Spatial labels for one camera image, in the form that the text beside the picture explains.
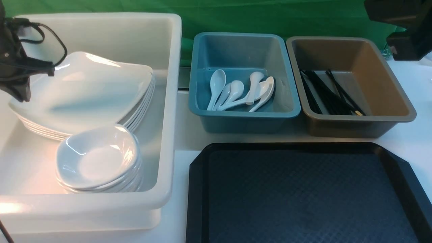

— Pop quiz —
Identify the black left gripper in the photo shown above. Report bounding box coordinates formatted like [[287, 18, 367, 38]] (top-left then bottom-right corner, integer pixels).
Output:
[[0, 7, 55, 103]]

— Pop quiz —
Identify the teal plastic bin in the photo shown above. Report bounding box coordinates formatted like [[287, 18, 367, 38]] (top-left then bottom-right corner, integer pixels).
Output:
[[189, 32, 301, 134]]

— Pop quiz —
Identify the green cloth backdrop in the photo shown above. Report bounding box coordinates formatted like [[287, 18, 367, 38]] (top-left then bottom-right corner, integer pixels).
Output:
[[3, 0, 402, 66]]

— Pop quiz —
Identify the top stacked white bowl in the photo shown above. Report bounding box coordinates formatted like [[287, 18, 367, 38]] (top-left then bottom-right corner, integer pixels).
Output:
[[56, 124, 141, 192]]

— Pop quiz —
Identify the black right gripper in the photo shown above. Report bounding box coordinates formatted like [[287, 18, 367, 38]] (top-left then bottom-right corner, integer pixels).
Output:
[[364, 0, 432, 61]]

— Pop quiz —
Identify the brown plastic bin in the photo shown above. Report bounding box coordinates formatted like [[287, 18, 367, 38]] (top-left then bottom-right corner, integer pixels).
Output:
[[286, 36, 416, 138]]

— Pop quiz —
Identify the black serving tray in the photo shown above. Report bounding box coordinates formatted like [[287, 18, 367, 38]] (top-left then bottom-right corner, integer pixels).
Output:
[[185, 142, 432, 243]]

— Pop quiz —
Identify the white spoon far left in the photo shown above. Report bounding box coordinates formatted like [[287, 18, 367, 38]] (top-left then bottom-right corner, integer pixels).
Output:
[[207, 69, 226, 111]]

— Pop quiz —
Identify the stack of white plates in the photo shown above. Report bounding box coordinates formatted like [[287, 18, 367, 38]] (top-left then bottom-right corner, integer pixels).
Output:
[[9, 74, 156, 141]]

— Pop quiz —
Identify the black chopsticks bundle in bin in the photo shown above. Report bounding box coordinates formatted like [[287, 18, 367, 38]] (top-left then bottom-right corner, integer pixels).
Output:
[[300, 70, 366, 116]]

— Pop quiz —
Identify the stack of white bowls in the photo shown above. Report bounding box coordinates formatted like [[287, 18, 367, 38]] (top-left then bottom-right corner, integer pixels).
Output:
[[58, 159, 142, 194]]

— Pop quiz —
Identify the large white square plate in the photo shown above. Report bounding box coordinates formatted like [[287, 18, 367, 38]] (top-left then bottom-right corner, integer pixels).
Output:
[[9, 51, 153, 134]]

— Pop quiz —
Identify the large white plastic tub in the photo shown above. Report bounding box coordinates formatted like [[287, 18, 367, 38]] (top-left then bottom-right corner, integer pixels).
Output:
[[1, 12, 182, 234]]

